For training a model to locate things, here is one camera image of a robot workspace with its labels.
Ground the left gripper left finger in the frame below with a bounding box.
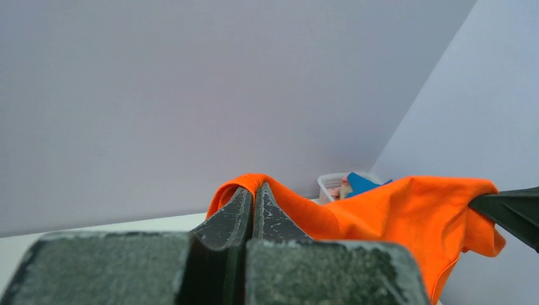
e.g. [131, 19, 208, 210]
[1, 187, 253, 304]

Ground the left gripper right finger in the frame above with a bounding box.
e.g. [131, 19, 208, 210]
[246, 184, 430, 304]

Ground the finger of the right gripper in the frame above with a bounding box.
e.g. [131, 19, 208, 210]
[468, 187, 538, 252]

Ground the orange t shirt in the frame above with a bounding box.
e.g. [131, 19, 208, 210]
[207, 173, 506, 304]

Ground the white plastic laundry basket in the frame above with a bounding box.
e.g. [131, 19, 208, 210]
[317, 172, 382, 205]

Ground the pink garment in basket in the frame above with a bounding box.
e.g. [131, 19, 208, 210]
[327, 176, 353, 200]

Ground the blue t shirt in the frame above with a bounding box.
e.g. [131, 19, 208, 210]
[345, 173, 393, 198]

